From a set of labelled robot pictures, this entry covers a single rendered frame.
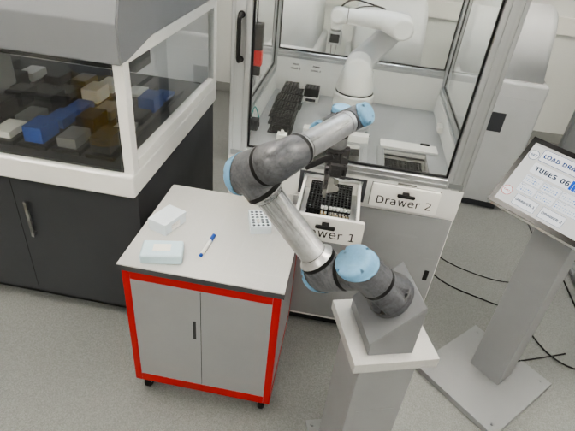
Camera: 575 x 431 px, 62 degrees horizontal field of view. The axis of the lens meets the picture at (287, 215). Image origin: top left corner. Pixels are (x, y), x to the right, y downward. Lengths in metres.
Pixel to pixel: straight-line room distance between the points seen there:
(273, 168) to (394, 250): 1.17
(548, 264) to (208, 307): 1.37
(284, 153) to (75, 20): 0.95
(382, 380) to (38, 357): 1.64
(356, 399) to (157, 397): 0.98
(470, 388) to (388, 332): 1.14
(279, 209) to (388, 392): 0.77
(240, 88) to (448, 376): 1.68
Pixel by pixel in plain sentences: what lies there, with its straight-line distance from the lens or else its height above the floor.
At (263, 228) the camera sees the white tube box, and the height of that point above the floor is 0.79.
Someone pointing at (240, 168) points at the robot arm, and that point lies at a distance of 1.29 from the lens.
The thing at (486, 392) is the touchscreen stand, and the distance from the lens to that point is 2.60.
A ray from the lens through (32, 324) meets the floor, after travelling 2.78.
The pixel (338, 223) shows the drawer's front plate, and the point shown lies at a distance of 1.79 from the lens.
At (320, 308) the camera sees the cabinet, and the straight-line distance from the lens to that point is 2.55.
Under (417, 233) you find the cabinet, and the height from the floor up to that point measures 0.70.
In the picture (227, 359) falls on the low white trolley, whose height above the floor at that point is 0.33.
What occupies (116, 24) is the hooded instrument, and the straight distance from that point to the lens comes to 1.81.
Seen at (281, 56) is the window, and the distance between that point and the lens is 1.93.
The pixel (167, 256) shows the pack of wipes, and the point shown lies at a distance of 1.77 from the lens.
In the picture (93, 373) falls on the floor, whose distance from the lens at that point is 2.49.
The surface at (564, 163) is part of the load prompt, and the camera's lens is 2.11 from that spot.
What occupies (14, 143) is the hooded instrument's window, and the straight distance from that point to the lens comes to 2.26.
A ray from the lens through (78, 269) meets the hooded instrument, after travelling 2.61.
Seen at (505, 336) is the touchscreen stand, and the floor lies 0.33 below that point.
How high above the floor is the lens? 1.93
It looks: 34 degrees down
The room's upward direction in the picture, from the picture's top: 6 degrees clockwise
